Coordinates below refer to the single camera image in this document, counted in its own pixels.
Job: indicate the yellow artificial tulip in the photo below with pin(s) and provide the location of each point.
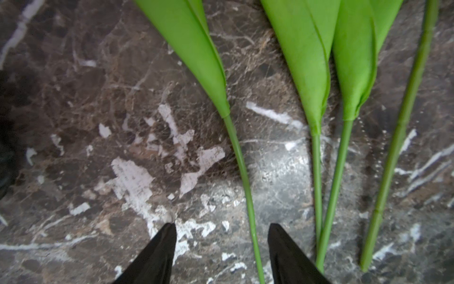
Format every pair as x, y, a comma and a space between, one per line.
361, 29
305, 31

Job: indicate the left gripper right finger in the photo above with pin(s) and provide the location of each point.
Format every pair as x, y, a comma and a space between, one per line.
288, 262

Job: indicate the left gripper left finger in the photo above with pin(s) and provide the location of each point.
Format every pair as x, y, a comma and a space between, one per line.
154, 264

